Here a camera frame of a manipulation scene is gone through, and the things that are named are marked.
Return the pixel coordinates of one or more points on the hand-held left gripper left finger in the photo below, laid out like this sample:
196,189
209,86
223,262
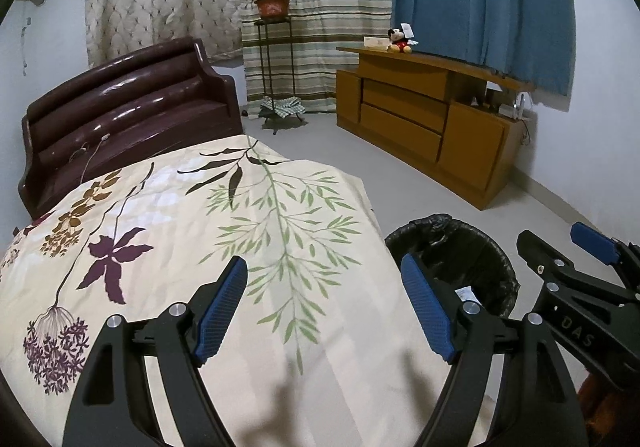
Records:
222,312

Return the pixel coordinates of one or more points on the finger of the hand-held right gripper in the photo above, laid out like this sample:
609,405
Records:
595,243
555,272

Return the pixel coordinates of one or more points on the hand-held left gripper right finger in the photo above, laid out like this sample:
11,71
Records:
427,312

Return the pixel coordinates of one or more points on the white paper wrapper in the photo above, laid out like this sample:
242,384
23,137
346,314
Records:
466,293

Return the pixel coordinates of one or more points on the trash bin with black bag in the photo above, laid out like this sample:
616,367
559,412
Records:
470,252

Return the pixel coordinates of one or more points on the person's right forearm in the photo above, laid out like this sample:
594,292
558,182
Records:
605,402

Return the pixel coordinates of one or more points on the floral tablecloth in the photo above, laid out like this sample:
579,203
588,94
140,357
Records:
200,227

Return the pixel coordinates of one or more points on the wooden cabinet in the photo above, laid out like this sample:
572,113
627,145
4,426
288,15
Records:
470,147

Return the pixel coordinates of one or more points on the white device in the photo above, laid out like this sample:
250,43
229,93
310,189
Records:
515,109

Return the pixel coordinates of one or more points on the checkered cloth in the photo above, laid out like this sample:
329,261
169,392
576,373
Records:
280,106

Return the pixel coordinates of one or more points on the dark red leather sofa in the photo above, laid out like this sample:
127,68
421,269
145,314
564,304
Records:
125,102

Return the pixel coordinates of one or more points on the black metal plant stand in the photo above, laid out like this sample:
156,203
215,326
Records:
262,67

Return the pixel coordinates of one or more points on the mouse plush toy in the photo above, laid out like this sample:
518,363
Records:
400,42

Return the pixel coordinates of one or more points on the beige tissue box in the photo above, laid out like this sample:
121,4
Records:
376,43

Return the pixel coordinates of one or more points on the potted plant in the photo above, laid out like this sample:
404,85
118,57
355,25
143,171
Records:
272,7

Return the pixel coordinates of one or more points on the striped curtain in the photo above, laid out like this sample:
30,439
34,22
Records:
340,2

